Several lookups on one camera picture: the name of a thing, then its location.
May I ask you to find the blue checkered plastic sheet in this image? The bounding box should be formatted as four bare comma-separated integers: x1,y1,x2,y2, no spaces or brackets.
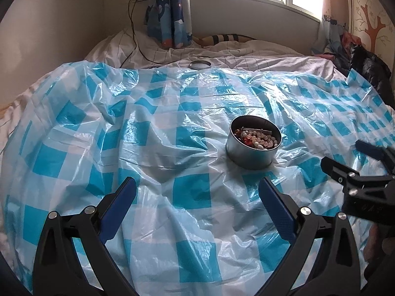
1,61,394,295

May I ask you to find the white wardrobe tree decal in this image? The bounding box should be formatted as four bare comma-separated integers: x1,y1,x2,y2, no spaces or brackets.
348,0,394,68

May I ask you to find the jewelry inside tin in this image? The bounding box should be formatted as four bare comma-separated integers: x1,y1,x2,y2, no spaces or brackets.
233,127,279,150

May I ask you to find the black plastic bag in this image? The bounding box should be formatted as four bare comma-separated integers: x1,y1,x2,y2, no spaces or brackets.
350,44,394,109

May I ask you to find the round metal tin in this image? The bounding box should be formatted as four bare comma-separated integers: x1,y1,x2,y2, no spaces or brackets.
226,115,282,170

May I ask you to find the blue cartoon curtain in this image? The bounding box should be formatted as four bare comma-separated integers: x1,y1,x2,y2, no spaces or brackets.
145,0,192,49

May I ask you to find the round metal tin lid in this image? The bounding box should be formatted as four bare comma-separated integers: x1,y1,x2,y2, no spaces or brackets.
188,60,212,70

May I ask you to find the black charger cable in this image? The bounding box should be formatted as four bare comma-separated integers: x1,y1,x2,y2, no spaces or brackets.
120,0,174,68

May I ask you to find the striped pillow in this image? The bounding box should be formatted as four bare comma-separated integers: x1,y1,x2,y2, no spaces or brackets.
192,34,255,47

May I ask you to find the clothes pile by wall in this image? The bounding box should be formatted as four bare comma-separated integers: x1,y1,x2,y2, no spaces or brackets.
311,15,362,76

